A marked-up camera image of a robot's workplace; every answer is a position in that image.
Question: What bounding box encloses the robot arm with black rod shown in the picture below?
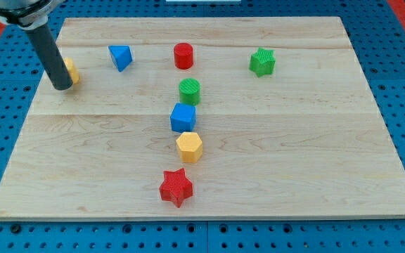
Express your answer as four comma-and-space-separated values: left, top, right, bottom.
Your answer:
0, 0, 73, 91

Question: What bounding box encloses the red star block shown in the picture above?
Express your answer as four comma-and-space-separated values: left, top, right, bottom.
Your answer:
159, 168, 193, 208

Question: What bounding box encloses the green star block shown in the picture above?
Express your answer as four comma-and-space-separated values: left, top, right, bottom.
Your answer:
249, 48, 276, 77

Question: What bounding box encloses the wooden board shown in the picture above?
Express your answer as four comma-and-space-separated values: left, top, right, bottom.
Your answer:
0, 16, 405, 222

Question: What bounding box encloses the blue cube block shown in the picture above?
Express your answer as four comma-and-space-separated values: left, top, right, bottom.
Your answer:
170, 103, 196, 133

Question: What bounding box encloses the yellow hexagon block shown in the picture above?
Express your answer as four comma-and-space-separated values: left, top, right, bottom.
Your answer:
176, 132, 203, 163

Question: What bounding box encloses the green cylinder block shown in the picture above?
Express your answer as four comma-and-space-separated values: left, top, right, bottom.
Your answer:
179, 78, 200, 105

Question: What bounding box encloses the red cylinder block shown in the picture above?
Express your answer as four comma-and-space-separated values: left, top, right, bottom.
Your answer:
173, 43, 193, 70

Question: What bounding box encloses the blue triangular prism block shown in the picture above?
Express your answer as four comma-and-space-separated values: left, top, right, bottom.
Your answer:
108, 45, 133, 72

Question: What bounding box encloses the yellow block behind rod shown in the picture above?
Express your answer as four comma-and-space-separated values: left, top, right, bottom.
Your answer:
64, 58, 79, 84

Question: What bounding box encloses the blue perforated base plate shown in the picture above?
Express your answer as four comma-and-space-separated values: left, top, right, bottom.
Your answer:
0, 0, 405, 252

